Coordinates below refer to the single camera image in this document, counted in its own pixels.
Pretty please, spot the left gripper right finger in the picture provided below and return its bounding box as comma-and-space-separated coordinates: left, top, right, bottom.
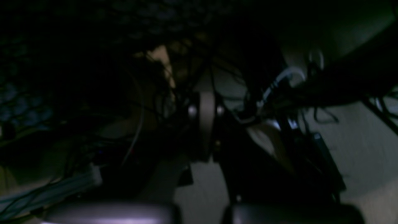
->
224, 203, 365, 224

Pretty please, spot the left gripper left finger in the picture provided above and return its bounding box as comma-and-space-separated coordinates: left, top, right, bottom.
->
41, 202, 181, 224

